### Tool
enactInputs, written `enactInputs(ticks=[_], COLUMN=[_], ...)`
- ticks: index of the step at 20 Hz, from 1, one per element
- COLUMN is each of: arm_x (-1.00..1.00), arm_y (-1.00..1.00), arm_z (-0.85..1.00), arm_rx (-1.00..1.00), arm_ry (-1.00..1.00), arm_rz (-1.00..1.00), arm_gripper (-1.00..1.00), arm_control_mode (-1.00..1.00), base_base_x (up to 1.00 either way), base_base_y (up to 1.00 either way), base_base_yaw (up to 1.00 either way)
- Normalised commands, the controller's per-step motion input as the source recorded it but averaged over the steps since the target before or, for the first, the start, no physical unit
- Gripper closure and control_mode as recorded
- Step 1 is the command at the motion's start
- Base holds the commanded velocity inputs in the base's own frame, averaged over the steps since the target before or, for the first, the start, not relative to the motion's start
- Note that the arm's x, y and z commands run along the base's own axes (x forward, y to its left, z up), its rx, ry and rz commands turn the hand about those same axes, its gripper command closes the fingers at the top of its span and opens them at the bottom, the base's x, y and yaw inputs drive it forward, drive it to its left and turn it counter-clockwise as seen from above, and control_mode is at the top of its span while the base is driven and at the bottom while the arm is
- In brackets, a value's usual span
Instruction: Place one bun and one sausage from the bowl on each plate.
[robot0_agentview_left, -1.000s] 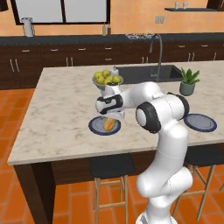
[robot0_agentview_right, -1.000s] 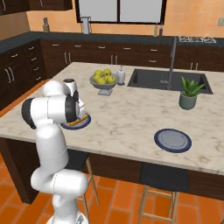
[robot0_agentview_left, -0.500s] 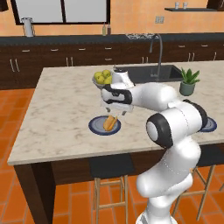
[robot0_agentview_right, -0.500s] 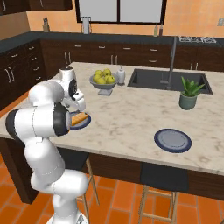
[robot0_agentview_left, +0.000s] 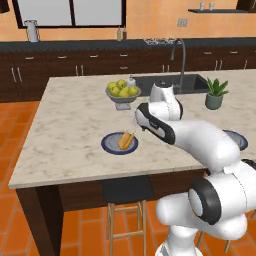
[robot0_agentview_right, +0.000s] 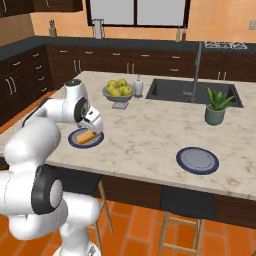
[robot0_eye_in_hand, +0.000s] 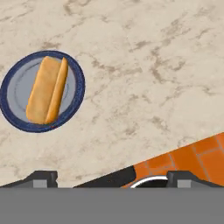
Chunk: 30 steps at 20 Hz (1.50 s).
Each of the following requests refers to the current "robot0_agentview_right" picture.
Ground knife block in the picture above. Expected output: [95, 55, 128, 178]
[48, 19, 58, 38]

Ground hob with grey grates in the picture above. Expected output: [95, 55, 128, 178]
[203, 40, 249, 51]

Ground dark wood upper cupboards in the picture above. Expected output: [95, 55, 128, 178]
[0, 0, 84, 19]

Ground black seat wooden stool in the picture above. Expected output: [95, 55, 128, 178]
[156, 185, 217, 256]
[54, 166, 115, 256]

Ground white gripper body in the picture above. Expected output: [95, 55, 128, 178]
[77, 118, 105, 137]

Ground grey sink tap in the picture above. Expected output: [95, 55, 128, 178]
[182, 41, 203, 103]

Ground orange hot dog bun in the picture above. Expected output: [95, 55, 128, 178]
[75, 129, 101, 145]

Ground green plant in grey pot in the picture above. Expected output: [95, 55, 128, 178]
[204, 87, 236, 127]

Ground dark wood lower cupboards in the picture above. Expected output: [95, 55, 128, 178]
[45, 44, 256, 90]
[0, 44, 54, 128]

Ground dark sink basin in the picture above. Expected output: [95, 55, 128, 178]
[145, 77, 245, 109]

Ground grey pedestal fruit bowl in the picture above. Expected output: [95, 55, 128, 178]
[101, 84, 136, 110]

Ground dark wood island base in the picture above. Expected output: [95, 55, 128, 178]
[96, 173, 256, 230]

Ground white paper towel roll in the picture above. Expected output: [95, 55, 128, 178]
[92, 18, 105, 41]

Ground black framed window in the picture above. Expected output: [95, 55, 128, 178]
[85, 0, 192, 29]

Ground blue rimmed grey plate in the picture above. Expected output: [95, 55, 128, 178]
[175, 146, 220, 176]
[67, 128, 105, 150]

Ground dark wood cupboards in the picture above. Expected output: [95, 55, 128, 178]
[0, 0, 84, 19]
[0, 44, 54, 128]
[45, 44, 256, 90]

